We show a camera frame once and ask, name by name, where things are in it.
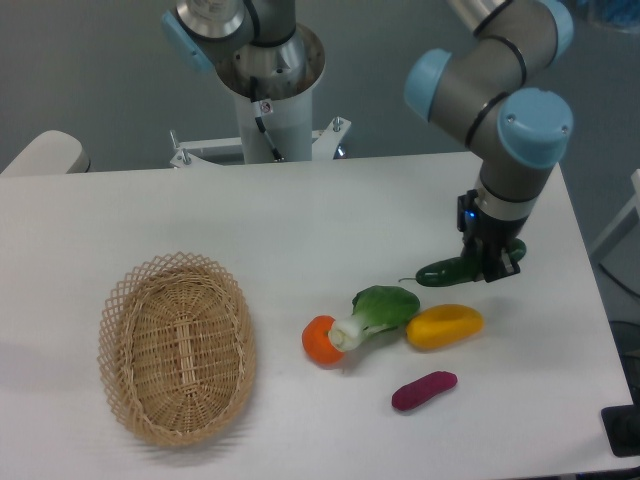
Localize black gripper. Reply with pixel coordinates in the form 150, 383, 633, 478
457, 189, 529, 283

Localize dark green cucumber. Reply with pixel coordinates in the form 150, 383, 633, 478
406, 239, 527, 288

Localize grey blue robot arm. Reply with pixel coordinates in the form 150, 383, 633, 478
161, 1, 573, 287

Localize yellow mango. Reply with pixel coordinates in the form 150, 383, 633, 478
406, 304, 484, 350

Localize green bok choy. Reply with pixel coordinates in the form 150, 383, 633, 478
328, 285, 421, 352

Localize purple sweet potato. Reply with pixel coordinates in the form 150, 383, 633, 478
391, 371, 458, 412

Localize white furniture leg right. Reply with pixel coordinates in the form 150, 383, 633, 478
588, 169, 639, 260

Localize orange round fruit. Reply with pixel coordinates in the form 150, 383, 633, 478
301, 315, 344, 365

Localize black device at table edge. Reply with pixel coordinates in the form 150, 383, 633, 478
601, 405, 639, 458

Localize woven wicker basket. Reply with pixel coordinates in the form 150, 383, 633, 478
97, 252, 257, 447

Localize white chair armrest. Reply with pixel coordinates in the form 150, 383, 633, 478
1, 130, 91, 178

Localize white metal base frame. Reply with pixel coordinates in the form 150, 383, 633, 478
169, 116, 352, 169

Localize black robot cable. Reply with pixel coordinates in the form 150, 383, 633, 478
248, 74, 286, 163

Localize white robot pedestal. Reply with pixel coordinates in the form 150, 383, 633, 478
216, 24, 325, 159

